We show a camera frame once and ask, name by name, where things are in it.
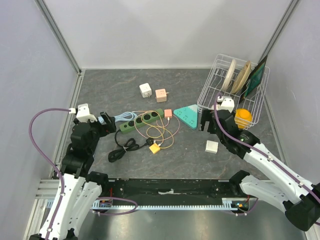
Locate orange bowl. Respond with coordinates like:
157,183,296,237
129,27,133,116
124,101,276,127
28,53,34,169
234,108,253,129

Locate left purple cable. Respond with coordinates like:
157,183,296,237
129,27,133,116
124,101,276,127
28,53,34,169
29,107,76,238

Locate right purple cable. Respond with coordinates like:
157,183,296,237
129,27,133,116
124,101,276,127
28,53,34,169
212,93,320,226

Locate white square plug adapter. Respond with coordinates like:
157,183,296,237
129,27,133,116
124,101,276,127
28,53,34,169
205,140,219,154

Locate purple cable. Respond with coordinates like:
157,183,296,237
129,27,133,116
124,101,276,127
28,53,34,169
212,93,320,226
29,107,76,238

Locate yellow usb charger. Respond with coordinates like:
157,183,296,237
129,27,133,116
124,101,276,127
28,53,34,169
149,143,161,154

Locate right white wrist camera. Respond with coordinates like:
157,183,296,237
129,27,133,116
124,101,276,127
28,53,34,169
216,96,235,113

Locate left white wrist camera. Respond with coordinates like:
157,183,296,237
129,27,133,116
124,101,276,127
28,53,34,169
76,103,98,123

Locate pink usb charger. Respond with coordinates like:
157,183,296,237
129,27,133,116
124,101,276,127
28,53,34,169
164,109,173,121

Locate white cube socket adapter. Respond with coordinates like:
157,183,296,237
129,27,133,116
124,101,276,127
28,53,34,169
139,83,152,98

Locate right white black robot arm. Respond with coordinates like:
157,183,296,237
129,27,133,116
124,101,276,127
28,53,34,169
200,109,320,232

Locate white plate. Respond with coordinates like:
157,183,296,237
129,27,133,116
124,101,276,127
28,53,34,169
220,58,237,92

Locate light blue cable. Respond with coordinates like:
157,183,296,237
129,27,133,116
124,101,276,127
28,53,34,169
98,111,138,124

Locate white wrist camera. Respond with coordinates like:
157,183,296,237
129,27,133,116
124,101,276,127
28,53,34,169
216,96,235,113
76,103,98,123

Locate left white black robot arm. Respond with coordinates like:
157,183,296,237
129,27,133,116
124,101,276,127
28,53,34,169
29,112,117,240

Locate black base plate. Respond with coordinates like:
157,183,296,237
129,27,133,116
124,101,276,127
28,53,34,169
99,178,248,207

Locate black power cord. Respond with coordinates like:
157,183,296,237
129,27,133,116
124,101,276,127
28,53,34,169
107,129,155,163

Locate dark green square plate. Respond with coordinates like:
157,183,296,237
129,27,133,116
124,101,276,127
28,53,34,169
238,55,268,104

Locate white wire dish rack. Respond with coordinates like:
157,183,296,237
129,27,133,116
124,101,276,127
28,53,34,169
197,53,270,129

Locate yellow usb cable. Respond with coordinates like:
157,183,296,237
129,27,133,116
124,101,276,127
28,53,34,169
134,111,175,151

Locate pink cube socket adapter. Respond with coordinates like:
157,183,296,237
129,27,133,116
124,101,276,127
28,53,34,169
155,88,169,103

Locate beige plate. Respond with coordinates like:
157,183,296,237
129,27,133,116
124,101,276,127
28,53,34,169
230,60,252,94

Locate teal triangular power strip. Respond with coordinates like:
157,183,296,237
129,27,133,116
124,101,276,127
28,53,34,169
173,104,198,130

